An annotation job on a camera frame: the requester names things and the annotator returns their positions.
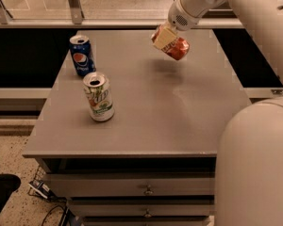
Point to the top grey drawer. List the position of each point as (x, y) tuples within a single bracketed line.
[(127, 184)]

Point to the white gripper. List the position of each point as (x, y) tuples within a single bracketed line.
[(178, 17)]

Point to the brass drawer knob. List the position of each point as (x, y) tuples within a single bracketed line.
[(147, 214), (148, 191)]

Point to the wire basket on floor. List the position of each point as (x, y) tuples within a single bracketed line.
[(38, 186)]

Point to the brass top drawer knob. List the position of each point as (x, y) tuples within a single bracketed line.
[(148, 191)]

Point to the metal window railing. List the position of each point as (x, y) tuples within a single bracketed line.
[(83, 13)]

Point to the blue pepsi can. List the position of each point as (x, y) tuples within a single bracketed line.
[(81, 52)]

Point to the red coke can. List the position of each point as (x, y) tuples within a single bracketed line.
[(181, 48)]

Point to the white green 7up can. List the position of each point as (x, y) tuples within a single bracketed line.
[(97, 89)]

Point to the grey drawer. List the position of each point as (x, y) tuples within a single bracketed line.
[(127, 184), (138, 208)]

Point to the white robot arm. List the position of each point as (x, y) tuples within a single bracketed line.
[(249, 164)]

